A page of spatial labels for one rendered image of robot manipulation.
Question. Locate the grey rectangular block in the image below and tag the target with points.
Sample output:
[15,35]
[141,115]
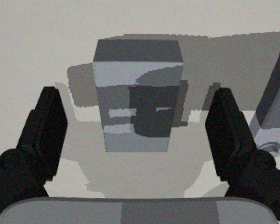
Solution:
[137,84]

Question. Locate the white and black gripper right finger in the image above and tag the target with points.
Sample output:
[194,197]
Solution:
[250,172]

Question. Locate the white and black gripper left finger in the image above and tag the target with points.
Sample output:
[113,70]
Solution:
[37,153]

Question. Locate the grey metal plate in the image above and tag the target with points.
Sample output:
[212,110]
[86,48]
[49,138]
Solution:
[265,124]

